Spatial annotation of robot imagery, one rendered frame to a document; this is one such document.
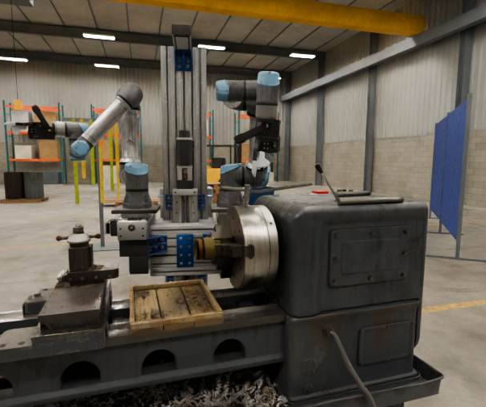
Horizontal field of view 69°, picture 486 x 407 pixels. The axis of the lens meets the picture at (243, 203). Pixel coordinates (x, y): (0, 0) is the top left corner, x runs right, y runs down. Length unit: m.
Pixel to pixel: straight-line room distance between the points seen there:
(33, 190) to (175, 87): 11.75
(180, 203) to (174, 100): 0.57
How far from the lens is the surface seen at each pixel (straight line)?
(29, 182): 13.65
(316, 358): 1.44
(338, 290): 1.38
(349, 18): 13.90
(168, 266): 1.94
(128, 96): 1.93
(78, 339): 1.18
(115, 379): 1.33
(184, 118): 2.09
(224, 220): 1.40
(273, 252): 1.26
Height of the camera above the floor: 1.41
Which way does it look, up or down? 7 degrees down
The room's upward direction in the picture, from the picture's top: straight up
